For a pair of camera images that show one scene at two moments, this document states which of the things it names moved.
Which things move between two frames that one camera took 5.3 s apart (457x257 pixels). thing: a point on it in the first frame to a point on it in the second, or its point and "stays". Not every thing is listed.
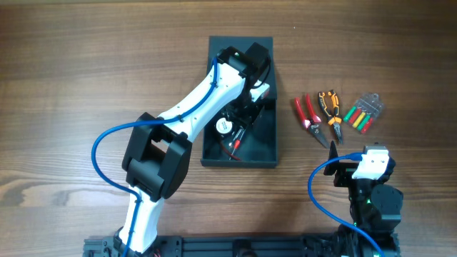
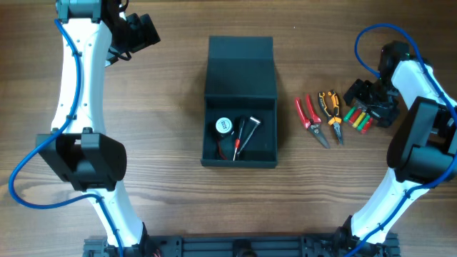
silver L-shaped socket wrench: (240, 133) to (249, 137)
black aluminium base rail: (253, 247) stays
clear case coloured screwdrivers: (360, 116) stays
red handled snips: (313, 125) stays
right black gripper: (343, 173) to (366, 98)
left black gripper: (244, 112) to (143, 30)
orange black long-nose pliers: (335, 121) stays
